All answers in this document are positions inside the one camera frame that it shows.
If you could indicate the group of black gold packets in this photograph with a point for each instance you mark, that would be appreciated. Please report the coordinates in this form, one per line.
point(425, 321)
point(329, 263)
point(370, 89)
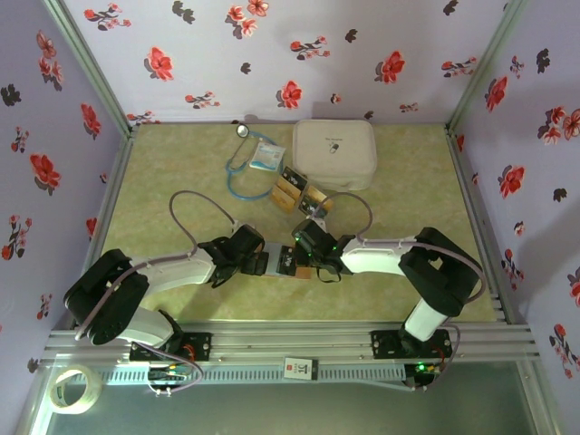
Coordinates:
point(281, 213)

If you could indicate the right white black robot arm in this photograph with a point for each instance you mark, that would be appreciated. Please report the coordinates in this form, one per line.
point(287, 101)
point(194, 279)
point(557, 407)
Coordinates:
point(376, 256)

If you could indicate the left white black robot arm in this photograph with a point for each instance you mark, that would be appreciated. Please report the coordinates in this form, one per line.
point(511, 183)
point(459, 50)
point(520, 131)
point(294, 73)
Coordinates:
point(181, 272)

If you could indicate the gold membership card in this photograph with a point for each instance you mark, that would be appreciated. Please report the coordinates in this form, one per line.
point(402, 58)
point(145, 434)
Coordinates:
point(285, 200)
point(317, 194)
point(290, 186)

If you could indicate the white zipped medicine pouch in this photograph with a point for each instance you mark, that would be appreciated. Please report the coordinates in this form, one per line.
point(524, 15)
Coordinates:
point(333, 149)

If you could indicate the white blue sealed packet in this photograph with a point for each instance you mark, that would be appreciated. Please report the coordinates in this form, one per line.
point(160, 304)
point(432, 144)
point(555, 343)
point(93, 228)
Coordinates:
point(266, 155)

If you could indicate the red white label tag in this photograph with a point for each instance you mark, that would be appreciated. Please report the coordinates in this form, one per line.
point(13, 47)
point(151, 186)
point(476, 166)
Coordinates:
point(300, 368)

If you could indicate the blue stethoscope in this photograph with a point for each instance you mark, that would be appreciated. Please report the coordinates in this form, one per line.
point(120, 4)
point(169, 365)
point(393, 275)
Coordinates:
point(242, 130)

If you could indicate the small controller circuit board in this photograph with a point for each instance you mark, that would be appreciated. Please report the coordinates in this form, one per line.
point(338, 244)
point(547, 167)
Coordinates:
point(423, 374)
point(170, 375)

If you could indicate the clear adhesive tape roll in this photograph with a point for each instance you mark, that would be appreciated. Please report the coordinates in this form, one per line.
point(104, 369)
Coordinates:
point(94, 389)

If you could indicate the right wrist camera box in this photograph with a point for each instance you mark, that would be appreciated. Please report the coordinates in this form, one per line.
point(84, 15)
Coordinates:
point(318, 221)

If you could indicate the aluminium frame cross rail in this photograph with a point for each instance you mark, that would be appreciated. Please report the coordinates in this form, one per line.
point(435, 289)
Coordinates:
point(290, 337)

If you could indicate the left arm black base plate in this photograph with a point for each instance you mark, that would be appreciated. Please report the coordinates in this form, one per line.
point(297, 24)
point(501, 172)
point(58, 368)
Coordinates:
point(201, 346)

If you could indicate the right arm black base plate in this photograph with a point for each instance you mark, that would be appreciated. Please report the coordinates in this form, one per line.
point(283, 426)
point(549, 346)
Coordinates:
point(383, 346)

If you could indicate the aluminium table side rail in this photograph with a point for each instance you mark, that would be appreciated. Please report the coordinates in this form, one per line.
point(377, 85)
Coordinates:
point(459, 156)
point(119, 172)

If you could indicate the aluminium frame corner post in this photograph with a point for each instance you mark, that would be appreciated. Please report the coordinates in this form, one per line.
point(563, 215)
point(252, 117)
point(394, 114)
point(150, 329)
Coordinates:
point(483, 68)
point(93, 68)

